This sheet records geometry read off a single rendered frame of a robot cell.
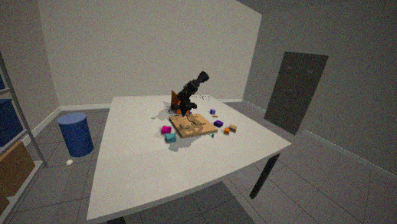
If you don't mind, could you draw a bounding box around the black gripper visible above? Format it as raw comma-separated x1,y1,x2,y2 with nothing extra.
171,100,197,117

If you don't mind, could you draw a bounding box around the magenta block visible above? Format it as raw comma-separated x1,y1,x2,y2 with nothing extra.
161,126,171,134

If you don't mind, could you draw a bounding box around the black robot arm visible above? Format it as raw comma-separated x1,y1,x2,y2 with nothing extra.
177,71,209,110

